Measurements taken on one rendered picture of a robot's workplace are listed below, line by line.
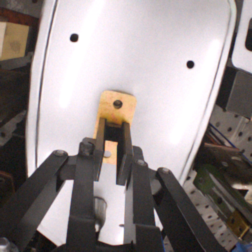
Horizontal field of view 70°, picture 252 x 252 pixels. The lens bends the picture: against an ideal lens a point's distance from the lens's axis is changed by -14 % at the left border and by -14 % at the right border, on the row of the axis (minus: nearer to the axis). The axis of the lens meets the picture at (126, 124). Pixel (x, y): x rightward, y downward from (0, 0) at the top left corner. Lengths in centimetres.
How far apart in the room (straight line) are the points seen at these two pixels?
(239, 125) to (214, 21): 47
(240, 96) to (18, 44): 28
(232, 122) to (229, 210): 43
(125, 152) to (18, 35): 15
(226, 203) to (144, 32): 22
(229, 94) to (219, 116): 34
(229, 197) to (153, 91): 16
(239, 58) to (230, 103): 7
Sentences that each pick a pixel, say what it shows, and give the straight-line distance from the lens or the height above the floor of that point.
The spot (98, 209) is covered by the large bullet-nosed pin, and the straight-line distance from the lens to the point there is 28.
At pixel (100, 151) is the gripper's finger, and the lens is 15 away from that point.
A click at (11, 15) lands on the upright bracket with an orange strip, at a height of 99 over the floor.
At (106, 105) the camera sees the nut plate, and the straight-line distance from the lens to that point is 22.
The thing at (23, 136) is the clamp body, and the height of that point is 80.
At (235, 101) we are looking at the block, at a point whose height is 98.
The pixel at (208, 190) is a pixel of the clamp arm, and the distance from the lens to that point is 29.
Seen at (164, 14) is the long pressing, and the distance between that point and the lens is 23.
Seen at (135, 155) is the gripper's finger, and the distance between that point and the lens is 17.
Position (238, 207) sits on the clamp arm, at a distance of 26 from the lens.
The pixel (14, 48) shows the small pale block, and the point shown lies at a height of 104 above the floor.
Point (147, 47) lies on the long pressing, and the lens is 22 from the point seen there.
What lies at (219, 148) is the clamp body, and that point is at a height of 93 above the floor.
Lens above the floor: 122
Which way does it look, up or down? 69 degrees down
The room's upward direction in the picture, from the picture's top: 172 degrees clockwise
